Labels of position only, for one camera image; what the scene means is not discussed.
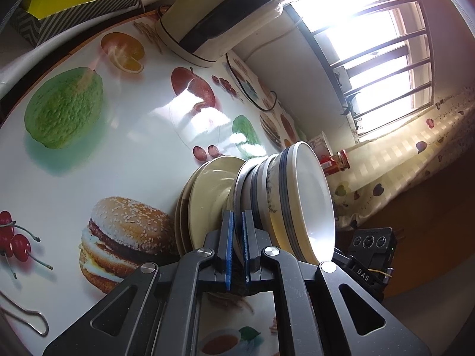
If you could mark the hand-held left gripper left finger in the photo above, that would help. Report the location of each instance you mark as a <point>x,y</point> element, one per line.
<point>229,248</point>

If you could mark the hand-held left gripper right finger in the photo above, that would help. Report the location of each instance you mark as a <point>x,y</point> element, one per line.
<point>246,248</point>

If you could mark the yellow-green patterned plate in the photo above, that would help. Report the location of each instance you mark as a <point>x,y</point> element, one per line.
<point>177,226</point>
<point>183,215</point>

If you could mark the small footed blue-banded bowl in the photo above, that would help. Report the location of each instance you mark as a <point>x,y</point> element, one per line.
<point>259,193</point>

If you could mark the stack of yellow plates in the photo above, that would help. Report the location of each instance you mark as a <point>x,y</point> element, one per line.
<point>211,193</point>

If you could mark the stainless steel bowl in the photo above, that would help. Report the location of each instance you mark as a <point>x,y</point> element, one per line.
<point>239,189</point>

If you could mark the large white blue-banded bowl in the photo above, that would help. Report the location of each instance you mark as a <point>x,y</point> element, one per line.
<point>315,200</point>

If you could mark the dark wooden cabinet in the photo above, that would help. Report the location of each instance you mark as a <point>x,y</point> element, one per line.
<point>438,237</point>

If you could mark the glass jar with red label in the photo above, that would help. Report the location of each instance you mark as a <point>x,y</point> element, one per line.
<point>339,161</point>

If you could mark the heart printed curtain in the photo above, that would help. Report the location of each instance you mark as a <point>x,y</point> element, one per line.
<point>408,148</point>

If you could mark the bird sill figure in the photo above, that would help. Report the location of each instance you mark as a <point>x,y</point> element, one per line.
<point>350,109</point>

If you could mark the fruit printed tablecloth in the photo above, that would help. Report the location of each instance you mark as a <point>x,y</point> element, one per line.
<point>130,118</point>

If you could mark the small black sill figure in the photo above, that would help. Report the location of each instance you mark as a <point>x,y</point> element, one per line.
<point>340,78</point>

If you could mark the striped storage basket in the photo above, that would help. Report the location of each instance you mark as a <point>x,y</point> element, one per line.
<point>74,13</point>

